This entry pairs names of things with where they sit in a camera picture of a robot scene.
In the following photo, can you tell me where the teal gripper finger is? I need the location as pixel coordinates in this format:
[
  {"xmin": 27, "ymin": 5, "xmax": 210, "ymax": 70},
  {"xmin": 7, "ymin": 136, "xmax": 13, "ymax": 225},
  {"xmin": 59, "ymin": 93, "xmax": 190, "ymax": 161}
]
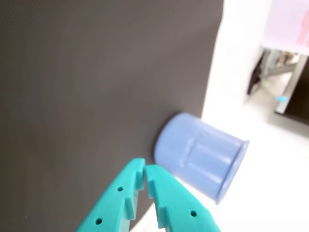
[
  {"xmin": 76, "ymin": 158, "xmax": 146, "ymax": 232},
  {"xmin": 144, "ymin": 164, "xmax": 221, "ymax": 232}
]

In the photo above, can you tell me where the dark furniture with metal frame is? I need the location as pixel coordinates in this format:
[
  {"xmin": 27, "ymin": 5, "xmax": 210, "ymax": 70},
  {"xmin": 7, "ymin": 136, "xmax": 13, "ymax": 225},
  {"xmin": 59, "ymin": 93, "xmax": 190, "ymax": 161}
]
[{"xmin": 246, "ymin": 47, "xmax": 309, "ymax": 128}]

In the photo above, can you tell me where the pink white panel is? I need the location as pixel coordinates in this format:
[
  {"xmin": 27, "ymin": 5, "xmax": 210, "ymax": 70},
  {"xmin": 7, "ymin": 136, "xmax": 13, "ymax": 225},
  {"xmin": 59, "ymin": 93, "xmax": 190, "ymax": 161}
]
[{"xmin": 262, "ymin": 0, "xmax": 309, "ymax": 55}]

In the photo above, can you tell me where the black textured mat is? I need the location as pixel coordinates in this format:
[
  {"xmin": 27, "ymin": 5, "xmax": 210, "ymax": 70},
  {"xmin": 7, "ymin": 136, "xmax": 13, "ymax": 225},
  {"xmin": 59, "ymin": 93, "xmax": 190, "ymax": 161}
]
[{"xmin": 0, "ymin": 0, "xmax": 225, "ymax": 232}]

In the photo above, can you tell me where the light blue pot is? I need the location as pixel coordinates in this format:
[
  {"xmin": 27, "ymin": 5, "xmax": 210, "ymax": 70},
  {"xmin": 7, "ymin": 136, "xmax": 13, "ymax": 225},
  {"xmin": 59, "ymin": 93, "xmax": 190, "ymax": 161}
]
[{"xmin": 153, "ymin": 112, "xmax": 250, "ymax": 205}]

